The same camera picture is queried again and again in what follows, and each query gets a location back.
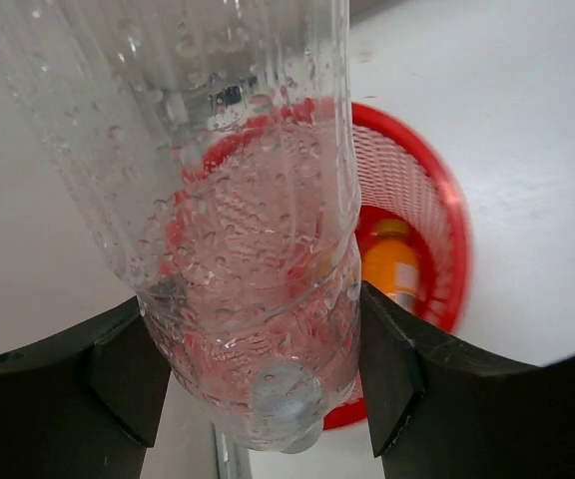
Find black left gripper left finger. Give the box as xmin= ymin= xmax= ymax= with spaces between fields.
xmin=0 ymin=299 xmax=171 ymax=478

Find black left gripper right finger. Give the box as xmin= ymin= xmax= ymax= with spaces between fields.
xmin=359 ymin=283 xmax=575 ymax=478

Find orange juice bottle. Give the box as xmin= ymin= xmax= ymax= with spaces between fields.
xmin=362 ymin=219 xmax=420 ymax=313

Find clear plastic bottle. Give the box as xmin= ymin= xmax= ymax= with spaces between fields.
xmin=0 ymin=1 xmax=360 ymax=453

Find red mesh plastic bin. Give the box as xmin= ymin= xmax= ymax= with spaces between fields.
xmin=182 ymin=98 xmax=470 ymax=431

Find aluminium table frame rail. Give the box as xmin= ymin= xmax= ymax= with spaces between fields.
xmin=213 ymin=425 xmax=253 ymax=479

